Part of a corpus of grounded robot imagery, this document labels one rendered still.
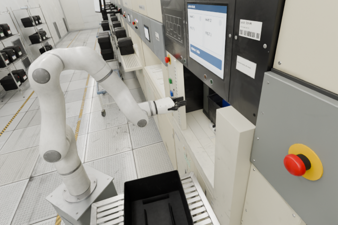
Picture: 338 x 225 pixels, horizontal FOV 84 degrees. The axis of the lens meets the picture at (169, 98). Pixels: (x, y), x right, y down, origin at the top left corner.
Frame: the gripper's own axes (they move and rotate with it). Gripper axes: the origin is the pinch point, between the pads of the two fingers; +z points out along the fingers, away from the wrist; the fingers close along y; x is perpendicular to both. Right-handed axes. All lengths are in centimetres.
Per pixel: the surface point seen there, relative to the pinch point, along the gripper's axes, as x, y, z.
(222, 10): 48, 36, 2
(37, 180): -119, -96, -147
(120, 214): -43, 25, -45
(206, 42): 37.4, 26.7, 1.8
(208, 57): 32.7, 27.9, 1.8
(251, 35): 44, 49, 2
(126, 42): -18, -260, -9
